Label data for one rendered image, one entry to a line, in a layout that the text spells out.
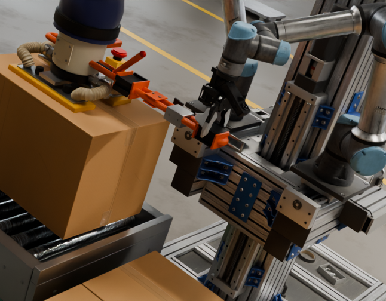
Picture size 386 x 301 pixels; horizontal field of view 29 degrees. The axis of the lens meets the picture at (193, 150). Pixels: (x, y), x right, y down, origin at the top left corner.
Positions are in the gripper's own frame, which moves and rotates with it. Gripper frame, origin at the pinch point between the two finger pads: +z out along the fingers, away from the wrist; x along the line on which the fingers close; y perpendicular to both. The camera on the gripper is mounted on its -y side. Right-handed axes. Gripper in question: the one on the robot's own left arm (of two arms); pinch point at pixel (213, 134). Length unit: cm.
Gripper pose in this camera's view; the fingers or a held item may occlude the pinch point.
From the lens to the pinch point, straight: 232.4
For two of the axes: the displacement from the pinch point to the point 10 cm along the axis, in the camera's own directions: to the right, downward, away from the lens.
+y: -7.5, -4.8, 4.6
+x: -5.9, 1.7, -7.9
